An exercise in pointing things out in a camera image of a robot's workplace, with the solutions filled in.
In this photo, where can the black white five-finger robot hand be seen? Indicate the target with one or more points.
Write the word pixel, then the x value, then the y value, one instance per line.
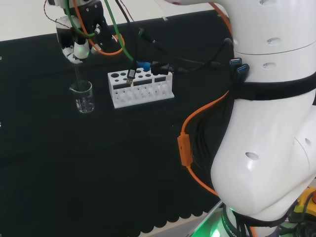
pixel 91 22

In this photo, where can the clear glass rod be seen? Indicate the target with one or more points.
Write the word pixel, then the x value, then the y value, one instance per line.
pixel 78 74

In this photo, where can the white test tube rack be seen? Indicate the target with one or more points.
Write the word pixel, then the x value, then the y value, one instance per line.
pixel 143 95

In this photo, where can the clear glass beaker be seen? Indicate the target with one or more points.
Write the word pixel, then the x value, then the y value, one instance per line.
pixel 85 101

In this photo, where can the black bench cloth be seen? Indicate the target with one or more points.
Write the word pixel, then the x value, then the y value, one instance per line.
pixel 98 160

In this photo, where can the blue USB plug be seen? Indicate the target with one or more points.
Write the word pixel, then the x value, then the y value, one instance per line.
pixel 244 68
pixel 236 61

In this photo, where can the yellow stop button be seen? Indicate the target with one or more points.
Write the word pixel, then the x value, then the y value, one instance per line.
pixel 307 200

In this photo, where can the pale metal base plate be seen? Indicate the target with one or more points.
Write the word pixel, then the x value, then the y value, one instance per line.
pixel 207 222

